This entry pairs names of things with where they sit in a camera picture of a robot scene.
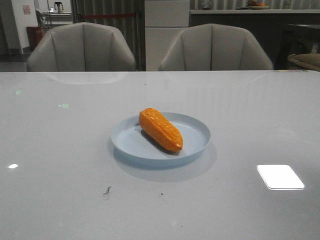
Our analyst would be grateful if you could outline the orange toy corn cob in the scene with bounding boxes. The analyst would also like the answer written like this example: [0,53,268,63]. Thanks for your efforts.
[139,108,184,152]

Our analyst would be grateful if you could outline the light blue round plate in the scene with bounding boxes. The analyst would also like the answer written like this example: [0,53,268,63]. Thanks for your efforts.
[111,112,211,168]

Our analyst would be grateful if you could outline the right beige upholstered chair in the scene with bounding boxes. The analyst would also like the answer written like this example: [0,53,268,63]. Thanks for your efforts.
[158,23,273,71]

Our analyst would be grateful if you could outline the beige upholstered chair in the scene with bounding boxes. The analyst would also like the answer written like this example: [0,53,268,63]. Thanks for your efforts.
[26,22,136,72]
[158,23,273,71]

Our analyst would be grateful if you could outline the left beige upholstered chair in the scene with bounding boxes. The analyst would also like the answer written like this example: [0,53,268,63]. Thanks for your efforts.
[26,22,136,72]

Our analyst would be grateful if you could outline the red barrier belt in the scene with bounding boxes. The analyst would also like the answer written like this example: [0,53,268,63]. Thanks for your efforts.
[80,12,140,19]

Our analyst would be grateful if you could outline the long grey counter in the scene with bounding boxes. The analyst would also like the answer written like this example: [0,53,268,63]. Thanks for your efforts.
[189,9,320,67]

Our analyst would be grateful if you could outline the fruit bowl on counter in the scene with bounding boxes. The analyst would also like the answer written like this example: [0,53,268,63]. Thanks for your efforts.
[246,0,269,10]

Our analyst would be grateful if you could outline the red bin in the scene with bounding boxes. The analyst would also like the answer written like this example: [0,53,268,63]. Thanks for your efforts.
[26,26,46,51]

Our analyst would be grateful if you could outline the dark side table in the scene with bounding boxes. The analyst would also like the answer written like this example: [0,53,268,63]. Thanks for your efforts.
[274,24,320,70]

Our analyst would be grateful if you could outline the brown cushion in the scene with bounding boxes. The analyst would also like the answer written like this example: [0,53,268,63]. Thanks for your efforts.
[287,53,320,72]

